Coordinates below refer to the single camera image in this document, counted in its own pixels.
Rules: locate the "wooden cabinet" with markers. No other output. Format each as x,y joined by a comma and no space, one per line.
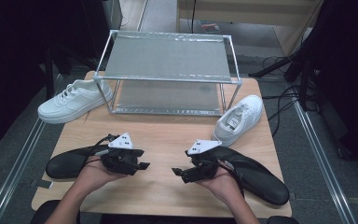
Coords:
261,12

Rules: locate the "metal floor rail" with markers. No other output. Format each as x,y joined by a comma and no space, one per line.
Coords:
328,174
14,174
143,15

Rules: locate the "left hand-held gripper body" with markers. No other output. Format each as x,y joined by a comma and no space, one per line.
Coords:
119,158

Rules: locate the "red book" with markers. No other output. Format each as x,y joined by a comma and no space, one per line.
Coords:
210,27

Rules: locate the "grey cabinet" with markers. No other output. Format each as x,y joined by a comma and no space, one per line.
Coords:
113,14

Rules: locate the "person's left hand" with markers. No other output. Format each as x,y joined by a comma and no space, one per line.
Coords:
94,175

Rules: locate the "black slipper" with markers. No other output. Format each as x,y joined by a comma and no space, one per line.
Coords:
68,163
261,180

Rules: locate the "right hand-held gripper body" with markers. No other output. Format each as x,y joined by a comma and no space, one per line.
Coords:
203,166

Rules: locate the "white sneaker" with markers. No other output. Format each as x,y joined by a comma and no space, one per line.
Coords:
242,119
74,104

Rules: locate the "black curtain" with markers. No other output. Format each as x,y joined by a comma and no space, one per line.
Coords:
348,77
18,62

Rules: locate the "person's right hand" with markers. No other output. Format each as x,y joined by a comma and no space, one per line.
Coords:
223,186

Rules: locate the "grey tape piece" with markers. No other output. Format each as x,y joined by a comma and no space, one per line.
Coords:
42,183
292,196

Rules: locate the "black tripod stand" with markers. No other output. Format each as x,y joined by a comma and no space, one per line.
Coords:
270,67

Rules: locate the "black metal stand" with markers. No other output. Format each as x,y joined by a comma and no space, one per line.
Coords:
49,74

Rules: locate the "person's right leg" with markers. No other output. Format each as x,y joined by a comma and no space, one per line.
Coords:
282,220

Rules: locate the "metal shoe rack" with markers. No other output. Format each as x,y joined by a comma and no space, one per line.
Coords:
167,56

